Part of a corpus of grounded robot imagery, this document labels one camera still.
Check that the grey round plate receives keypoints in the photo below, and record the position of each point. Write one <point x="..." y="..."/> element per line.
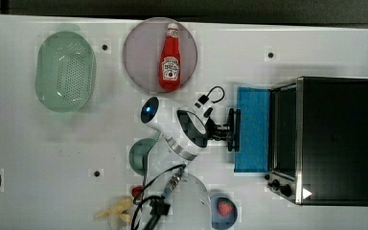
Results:
<point x="143" y="48"/>

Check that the green cup with handle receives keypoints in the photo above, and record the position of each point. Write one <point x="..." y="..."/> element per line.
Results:
<point x="141" y="157"/>

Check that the green oval colander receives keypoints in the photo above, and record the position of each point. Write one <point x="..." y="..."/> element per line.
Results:
<point x="65" y="72"/>

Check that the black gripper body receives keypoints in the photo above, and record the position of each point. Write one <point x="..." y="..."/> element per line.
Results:
<point x="217" y="132"/>

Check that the black toaster oven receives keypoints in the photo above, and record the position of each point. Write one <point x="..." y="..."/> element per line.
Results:
<point x="308" y="137"/>

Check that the peeled banana toy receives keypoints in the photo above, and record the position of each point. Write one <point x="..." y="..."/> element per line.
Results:
<point x="118" y="216"/>

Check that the red ketchup bottle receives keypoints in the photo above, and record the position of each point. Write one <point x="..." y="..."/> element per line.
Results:
<point x="169" y="65"/>

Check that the blue bowl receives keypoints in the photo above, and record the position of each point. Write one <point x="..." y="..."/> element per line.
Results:
<point x="219" y="222"/>

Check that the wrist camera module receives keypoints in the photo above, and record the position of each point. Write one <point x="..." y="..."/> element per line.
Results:
<point x="215" y="95"/>

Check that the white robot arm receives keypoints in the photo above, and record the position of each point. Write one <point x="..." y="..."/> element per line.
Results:
<point x="174" y="199"/>

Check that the red strawberry toy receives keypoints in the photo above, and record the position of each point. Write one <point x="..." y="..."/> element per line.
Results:
<point x="225" y="208"/>

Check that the small red apple toy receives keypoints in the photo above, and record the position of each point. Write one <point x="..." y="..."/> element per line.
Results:
<point x="136" y="192"/>

